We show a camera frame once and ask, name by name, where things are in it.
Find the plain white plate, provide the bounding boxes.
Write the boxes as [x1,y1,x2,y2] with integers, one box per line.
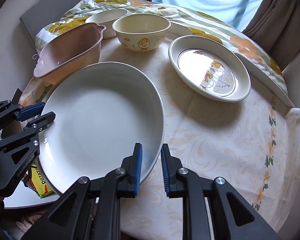
[38,62,164,194]

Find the pink handled bowl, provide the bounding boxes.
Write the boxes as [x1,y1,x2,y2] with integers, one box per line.
[33,23,106,85]

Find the white ribbed bowl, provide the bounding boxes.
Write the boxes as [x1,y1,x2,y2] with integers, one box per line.
[85,9,128,39]

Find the cream cartoon bowl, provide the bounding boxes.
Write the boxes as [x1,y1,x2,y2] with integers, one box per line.
[112,13,171,52]

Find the white duck-print plate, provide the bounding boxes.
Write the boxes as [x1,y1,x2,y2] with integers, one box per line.
[168,35,251,102]

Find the yellow snack packet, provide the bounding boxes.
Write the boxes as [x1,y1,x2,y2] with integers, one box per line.
[22,164,53,198]

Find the grey headboard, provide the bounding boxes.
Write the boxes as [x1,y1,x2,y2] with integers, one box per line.
[20,0,81,44]

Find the floral striped duvet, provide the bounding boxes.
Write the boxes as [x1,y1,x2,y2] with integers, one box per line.
[35,0,288,95]

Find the right brown curtain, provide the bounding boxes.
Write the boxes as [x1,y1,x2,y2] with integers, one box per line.
[243,0,300,70]

